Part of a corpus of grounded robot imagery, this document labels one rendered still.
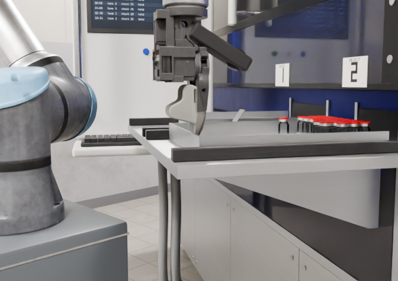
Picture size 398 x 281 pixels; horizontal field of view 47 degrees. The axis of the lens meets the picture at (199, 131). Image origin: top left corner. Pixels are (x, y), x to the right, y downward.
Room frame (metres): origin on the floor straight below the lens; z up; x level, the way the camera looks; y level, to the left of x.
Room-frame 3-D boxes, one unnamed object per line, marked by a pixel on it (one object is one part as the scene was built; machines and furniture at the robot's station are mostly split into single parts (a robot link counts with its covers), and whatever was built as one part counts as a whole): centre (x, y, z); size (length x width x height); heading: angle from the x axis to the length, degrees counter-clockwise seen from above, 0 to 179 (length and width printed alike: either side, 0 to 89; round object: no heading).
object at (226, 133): (0.88, -0.13, 0.90); 0.34 x 0.26 x 0.04; 104
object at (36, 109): (0.69, 0.28, 0.96); 0.13 x 0.12 x 0.14; 168
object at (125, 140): (1.50, 0.18, 0.82); 0.40 x 0.14 x 0.02; 103
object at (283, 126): (0.94, -0.17, 0.90); 0.02 x 0.02 x 0.04
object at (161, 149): (1.05, -0.11, 0.87); 0.70 x 0.48 x 0.02; 14
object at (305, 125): (0.90, -0.24, 0.90); 0.18 x 0.02 x 0.05; 14
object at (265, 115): (1.23, -0.14, 0.90); 0.34 x 0.26 x 0.04; 104
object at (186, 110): (0.75, 0.02, 0.95); 0.06 x 0.03 x 0.09; 104
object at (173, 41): (0.76, 0.03, 1.06); 0.09 x 0.08 x 0.12; 104
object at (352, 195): (0.80, -0.17, 0.79); 0.34 x 0.03 x 0.13; 104
